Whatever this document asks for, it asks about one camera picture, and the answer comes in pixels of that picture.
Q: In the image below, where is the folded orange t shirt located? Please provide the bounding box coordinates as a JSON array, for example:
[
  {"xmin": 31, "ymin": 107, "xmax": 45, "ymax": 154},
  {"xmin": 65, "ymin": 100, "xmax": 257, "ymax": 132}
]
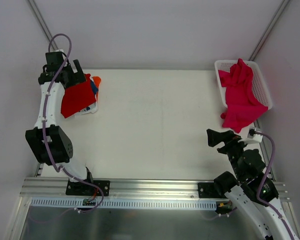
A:
[{"xmin": 92, "ymin": 76, "xmax": 102, "ymax": 101}]

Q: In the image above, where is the aluminium mounting rail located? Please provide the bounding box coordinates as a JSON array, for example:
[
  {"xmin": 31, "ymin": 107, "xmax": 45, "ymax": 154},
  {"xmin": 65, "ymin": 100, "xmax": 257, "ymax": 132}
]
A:
[{"xmin": 19, "ymin": 176, "xmax": 291, "ymax": 201}]

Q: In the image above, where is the red t shirt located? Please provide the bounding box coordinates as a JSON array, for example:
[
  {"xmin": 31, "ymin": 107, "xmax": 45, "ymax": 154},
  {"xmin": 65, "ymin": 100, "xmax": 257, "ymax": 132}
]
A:
[{"xmin": 60, "ymin": 73, "xmax": 97, "ymax": 119}]

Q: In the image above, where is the magenta pink t shirt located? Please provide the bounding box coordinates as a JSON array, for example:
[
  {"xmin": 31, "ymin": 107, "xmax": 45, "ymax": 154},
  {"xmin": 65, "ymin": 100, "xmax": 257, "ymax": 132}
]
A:
[{"xmin": 218, "ymin": 58, "xmax": 268, "ymax": 133}]

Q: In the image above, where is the white plastic basket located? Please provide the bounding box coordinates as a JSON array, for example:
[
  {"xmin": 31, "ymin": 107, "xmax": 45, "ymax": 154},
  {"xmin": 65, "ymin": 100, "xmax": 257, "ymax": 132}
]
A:
[{"xmin": 214, "ymin": 60, "xmax": 273, "ymax": 110}]

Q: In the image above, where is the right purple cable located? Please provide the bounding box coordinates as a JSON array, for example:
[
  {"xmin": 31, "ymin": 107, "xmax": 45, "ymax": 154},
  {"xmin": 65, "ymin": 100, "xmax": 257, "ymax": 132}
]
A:
[{"xmin": 202, "ymin": 131, "xmax": 298, "ymax": 240}]

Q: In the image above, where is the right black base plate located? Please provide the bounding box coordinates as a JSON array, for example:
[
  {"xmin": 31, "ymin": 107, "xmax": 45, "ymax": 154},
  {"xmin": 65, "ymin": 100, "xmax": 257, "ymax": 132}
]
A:
[{"xmin": 197, "ymin": 182, "xmax": 225, "ymax": 199}]

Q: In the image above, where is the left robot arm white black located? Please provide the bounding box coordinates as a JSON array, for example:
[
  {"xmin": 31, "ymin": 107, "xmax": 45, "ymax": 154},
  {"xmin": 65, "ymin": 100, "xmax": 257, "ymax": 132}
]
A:
[{"xmin": 25, "ymin": 49, "xmax": 99, "ymax": 195}]

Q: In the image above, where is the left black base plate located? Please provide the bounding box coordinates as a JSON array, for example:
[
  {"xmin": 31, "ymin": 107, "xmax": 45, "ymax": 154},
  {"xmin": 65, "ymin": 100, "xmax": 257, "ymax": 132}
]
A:
[{"xmin": 65, "ymin": 180, "xmax": 111, "ymax": 197}]

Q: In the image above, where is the folded blue printed t shirt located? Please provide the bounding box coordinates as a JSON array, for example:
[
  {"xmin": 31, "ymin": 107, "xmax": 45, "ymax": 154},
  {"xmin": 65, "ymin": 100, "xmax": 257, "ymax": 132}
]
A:
[{"xmin": 80, "ymin": 80, "xmax": 98, "ymax": 114}]

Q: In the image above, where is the white slotted cable duct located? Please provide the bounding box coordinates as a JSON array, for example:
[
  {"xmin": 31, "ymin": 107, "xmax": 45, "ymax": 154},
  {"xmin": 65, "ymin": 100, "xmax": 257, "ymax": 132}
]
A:
[{"xmin": 30, "ymin": 197, "xmax": 217, "ymax": 211}]

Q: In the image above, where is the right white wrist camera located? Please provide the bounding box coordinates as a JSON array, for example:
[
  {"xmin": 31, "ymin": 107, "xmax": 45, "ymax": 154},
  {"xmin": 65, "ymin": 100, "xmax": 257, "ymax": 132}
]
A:
[{"xmin": 238, "ymin": 127, "xmax": 263, "ymax": 145}]

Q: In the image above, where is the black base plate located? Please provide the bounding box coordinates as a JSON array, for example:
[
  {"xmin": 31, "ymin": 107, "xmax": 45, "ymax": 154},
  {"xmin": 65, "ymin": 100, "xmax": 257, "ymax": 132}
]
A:
[
  {"xmin": 197, "ymin": 182, "xmax": 225, "ymax": 199},
  {"xmin": 65, "ymin": 180, "xmax": 111, "ymax": 197}
]

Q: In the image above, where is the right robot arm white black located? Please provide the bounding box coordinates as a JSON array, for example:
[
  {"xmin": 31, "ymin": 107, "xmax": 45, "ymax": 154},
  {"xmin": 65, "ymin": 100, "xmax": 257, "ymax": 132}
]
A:
[{"xmin": 206, "ymin": 127, "xmax": 299, "ymax": 240}]

